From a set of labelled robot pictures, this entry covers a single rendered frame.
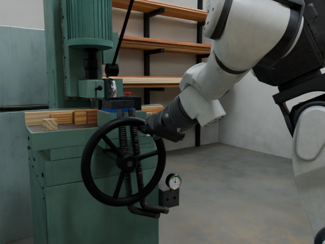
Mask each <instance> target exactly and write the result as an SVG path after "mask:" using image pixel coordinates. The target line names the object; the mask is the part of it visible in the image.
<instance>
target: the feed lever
mask: <svg viewBox="0 0 325 244"><path fill-rule="evenodd" d="M133 2H134V0H130V3H129V7H128V10H127V13H126V17H125V20H124V24H123V27H122V31H121V34H120V38H119V41H118V45H117V49H116V52H115V55H114V59H113V62H112V63H107V64H106V65H105V74H106V78H109V77H110V76H118V74H119V67H118V65H117V64H116V60H117V57H118V53H119V49H120V46H121V42H122V39H123V36H124V33H125V29H126V26H127V23H128V19H129V16H130V13H131V9H132V6H133Z"/></svg>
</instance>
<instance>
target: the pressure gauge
mask: <svg viewBox="0 0 325 244"><path fill-rule="evenodd" d="M175 182H176V183H175ZM181 182H182V180H181V177H180V176H179V175H177V174H175V173H171V174H169V175H168V176H167V177H166V180H165V183H166V185H167V186H168V187H169V188H170V192H173V191H174V190H176V189H178V188H179V187H180V185H181Z"/></svg>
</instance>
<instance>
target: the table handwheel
mask: <svg viewBox="0 0 325 244"><path fill-rule="evenodd" d="M141 125H143V126H145V120H143V119H140V118H136V117H121V118H117V119H114V120H111V121H109V122H107V123H105V124H104V125H102V126H101V127H100V128H99V129H97V130H96V131H95V132H94V134H93V135H92V136H91V137H90V139H89V140H88V142H87V144H86V146H85V148H84V151H83V154H82V159H81V175H82V180H83V183H84V185H85V187H86V189H87V190H88V192H89V193H90V194H91V195H92V196H93V197H94V198H95V199H96V200H98V201H99V202H101V203H103V204H105V205H109V206H114V207H123V206H129V205H132V204H135V203H137V202H139V201H141V200H142V199H144V198H145V197H147V196H148V195H149V194H150V193H151V192H152V191H153V190H154V189H155V187H156V186H157V184H158V183H159V181H160V179H161V177H162V175H163V172H164V168H165V163H166V150H165V145H164V142H163V139H162V138H160V139H158V140H154V139H153V140H154V141H155V144H156V146H157V150H154V151H151V152H148V153H145V154H142V155H138V156H135V155H133V154H131V153H129V152H121V151H120V150H119V149H118V148H117V147H116V146H115V145H114V143H113V142H112V141H111V140H110V139H109V138H108V136H107V135H106V134H107V133H109V132H110V131H112V130H113V129H116V128H118V127H122V126H136V127H138V126H141ZM101 139H103V141H104V142H105V143H106V144H107V145H108V146H109V147H110V149H103V153H104V155H106V156H107V157H109V158H111V159H112V160H114V161H115V162H116V165H117V167H118V168H119V169H121V172H120V175H119V179H118V183H117V186H116V188H115V191H114V194H113V197H111V196H108V195H106V194H105V193H103V192H102V191H101V190H100V189H99V188H98V187H97V186H96V184H95V183H94V181H93V178H92V175H91V170H90V164H91V158H92V154H93V152H94V149H95V147H96V146H97V144H98V143H99V141H100V140H101ZM155 155H158V163H157V167H156V170H155V173H154V175H153V177H152V178H151V180H150V181H149V183H148V184H147V185H146V186H145V187H144V188H143V189H142V190H140V191H139V192H137V193H136V194H134V195H131V196H128V197H124V198H118V196H119V192H120V189H121V186H122V183H123V180H124V177H125V175H126V173H130V172H133V171H134V170H135V169H136V167H137V164H138V161H140V160H143V159H146V158H148V157H152V156H155Z"/></svg>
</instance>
